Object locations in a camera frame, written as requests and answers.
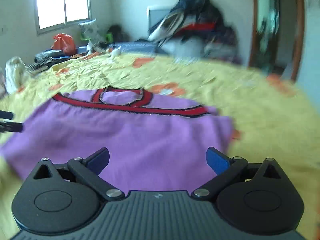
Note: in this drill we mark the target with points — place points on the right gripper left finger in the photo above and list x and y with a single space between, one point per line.
86 172

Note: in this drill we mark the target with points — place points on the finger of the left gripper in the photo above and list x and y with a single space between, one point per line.
9 126

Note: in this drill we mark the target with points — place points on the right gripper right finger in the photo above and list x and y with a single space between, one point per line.
228 171

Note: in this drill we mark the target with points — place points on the purple sweater red trim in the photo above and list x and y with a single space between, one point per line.
156 142

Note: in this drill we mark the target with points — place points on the pile of assorted clothes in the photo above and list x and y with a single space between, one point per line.
199 25

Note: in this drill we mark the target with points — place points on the white plastic bag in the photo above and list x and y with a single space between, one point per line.
16 74

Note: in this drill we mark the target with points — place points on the yellow carrot print bedspread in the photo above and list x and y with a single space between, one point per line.
272 120

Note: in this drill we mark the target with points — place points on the black white patterned cloth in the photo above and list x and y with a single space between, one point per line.
44 60

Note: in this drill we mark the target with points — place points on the orange plastic bag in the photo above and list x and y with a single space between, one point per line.
65 43

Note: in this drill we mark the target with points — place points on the white plush toy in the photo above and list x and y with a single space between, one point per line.
115 52

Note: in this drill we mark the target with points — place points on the patterned white pillow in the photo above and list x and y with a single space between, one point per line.
89 31

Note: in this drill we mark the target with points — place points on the green plastic stool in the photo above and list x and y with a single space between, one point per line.
108 37

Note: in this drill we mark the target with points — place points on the wooden door frame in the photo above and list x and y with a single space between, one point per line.
278 36

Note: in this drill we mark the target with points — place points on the window with metal frame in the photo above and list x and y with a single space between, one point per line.
52 15

